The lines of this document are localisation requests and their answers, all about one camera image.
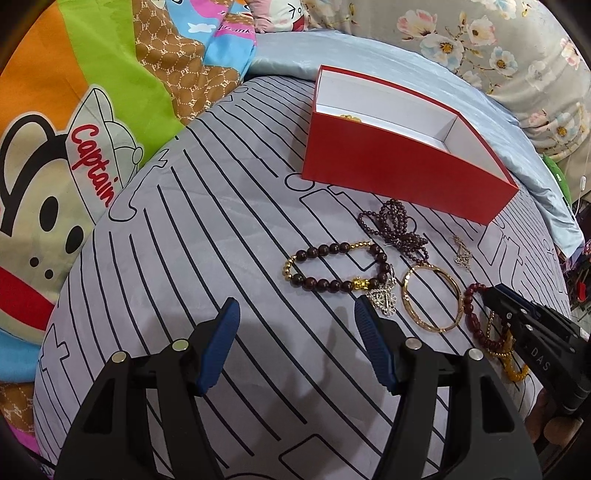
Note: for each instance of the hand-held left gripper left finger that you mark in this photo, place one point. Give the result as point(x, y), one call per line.
point(221, 341)

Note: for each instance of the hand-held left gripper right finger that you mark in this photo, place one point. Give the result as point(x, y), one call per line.
point(374, 350)

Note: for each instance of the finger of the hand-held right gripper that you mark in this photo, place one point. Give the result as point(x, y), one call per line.
point(521, 302)
point(501, 309)

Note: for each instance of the gold bangle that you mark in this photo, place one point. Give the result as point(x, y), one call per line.
point(405, 288)

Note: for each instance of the red jewelry box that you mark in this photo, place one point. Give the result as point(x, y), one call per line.
point(392, 161)

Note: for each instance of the gold jewelry piece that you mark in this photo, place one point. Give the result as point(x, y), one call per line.
point(349, 118)

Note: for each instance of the person's right hand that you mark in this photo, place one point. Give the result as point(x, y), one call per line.
point(567, 424)

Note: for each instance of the green plastic item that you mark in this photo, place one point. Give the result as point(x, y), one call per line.
point(556, 180)

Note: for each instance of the grey striped bed sheet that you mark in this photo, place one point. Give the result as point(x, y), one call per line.
point(207, 207)

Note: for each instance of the floral grey pillow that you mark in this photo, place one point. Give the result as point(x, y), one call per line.
point(508, 27)

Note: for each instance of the cartoon monkey blanket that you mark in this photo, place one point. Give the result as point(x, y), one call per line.
point(69, 69)

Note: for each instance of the pink cartoon pillow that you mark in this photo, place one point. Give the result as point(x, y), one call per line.
point(277, 14)

